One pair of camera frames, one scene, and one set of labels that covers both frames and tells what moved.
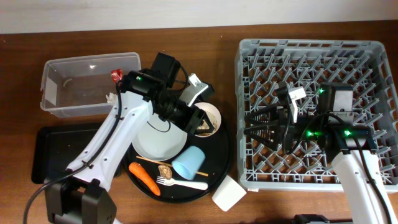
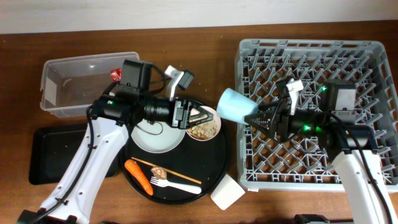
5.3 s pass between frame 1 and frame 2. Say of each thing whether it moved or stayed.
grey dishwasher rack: stayed
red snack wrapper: stayed
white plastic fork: moved
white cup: stayed
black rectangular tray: stayed
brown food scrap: moved
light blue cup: moved
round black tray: stayed
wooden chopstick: moved
